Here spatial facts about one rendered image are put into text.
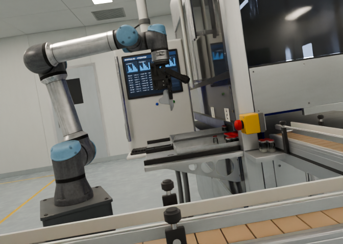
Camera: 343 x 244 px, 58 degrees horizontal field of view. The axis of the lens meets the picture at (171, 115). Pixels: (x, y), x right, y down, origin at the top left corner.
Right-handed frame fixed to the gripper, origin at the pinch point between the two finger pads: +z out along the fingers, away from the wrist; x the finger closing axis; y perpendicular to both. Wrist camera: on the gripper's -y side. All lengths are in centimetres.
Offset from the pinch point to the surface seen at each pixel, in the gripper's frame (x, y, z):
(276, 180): 12, -37, 35
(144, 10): -94, 6, -70
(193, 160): 11.1, -4.7, 21.8
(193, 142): -19.5, -8.8, 19.1
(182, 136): -53, -6, 19
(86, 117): -542, 159, 8
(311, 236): 95, -10, 16
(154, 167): 11.1, 10.9, 22.1
